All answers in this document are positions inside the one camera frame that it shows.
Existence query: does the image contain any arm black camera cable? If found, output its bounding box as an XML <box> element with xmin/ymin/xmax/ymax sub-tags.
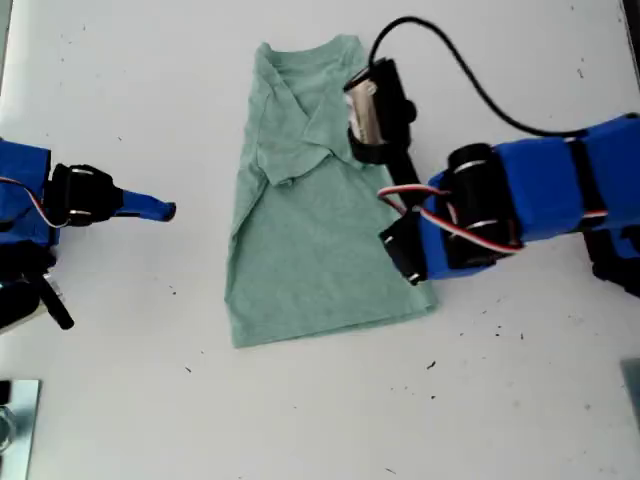
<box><xmin>368</xmin><ymin>16</ymin><xmax>589</xmax><ymax>139</ymax></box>

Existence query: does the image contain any green t-shirt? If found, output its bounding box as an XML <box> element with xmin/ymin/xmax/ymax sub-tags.
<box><xmin>223</xmin><ymin>33</ymin><xmax>439</xmax><ymax>350</ymax></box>

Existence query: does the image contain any steel clamp plate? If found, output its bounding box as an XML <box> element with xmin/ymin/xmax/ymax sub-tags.
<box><xmin>0</xmin><ymin>379</ymin><xmax>43</xmax><ymax>480</ymax></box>

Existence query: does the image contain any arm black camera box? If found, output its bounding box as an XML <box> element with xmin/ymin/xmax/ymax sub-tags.
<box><xmin>0</xmin><ymin>272</ymin><xmax>76</xmax><ymax>335</ymax></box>
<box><xmin>343</xmin><ymin>58</ymin><xmax>418</xmax><ymax>167</ymax></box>

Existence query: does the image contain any arm red white wire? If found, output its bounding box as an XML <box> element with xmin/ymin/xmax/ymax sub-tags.
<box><xmin>377</xmin><ymin>184</ymin><xmax>524</xmax><ymax>251</ymax></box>
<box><xmin>0</xmin><ymin>174</ymin><xmax>69</xmax><ymax>229</ymax></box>

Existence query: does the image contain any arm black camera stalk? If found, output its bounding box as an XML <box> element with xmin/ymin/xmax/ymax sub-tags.
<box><xmin>387</xmin><ymin>144</ymin><xmax>424</xmax><ymax>219</ymax></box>

